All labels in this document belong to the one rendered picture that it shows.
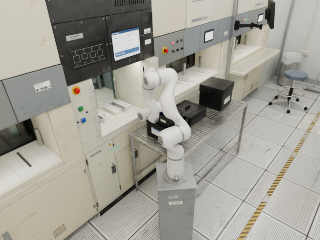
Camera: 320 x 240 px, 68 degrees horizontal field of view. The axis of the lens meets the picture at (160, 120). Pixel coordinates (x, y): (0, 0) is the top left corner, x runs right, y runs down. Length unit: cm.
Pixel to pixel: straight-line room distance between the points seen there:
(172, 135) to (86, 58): 82
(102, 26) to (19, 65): 62
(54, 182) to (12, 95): 75
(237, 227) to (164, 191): 102
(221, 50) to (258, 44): 152
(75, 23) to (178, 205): 145
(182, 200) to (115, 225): 90
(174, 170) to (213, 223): 95
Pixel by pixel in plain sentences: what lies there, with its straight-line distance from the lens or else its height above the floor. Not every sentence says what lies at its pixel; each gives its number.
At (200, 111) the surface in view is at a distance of 242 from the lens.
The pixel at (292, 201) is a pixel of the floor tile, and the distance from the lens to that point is 294.
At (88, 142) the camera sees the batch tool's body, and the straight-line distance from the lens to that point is 205.
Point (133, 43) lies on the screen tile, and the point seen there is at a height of 156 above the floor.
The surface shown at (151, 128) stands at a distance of 214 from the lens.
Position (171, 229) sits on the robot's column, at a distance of 210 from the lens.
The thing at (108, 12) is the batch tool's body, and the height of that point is 182.
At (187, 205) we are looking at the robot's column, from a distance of 189.
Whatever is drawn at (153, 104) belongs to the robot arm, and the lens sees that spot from 180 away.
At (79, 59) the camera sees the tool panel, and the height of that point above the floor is 155.
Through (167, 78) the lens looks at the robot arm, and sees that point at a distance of 153.
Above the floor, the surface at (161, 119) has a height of 98.
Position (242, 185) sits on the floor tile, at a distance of 291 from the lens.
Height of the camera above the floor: 204
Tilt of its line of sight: 31 degrees down
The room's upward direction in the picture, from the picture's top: 2 degrees counter-clockwise
